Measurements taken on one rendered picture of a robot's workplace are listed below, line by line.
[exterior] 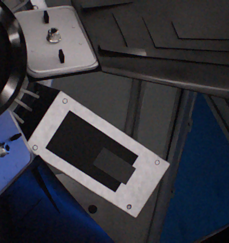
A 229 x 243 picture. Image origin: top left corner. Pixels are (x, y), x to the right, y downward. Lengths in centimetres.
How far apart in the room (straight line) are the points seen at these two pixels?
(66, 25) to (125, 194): 21
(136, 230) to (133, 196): 117
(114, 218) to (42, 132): 124
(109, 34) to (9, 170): 15
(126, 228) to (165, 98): 38
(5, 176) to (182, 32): 21
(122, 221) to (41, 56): 136
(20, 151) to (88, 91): 110
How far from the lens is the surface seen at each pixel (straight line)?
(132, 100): 179
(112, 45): 59
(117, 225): 191
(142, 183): 74
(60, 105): 70
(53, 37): 60
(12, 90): 54
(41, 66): 58
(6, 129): 63
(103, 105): 178
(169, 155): 137
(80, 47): 60
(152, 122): 190
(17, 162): 63
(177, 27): 63
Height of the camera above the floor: 158
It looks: 47 degrees down
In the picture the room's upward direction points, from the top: 8 degrees clockwise
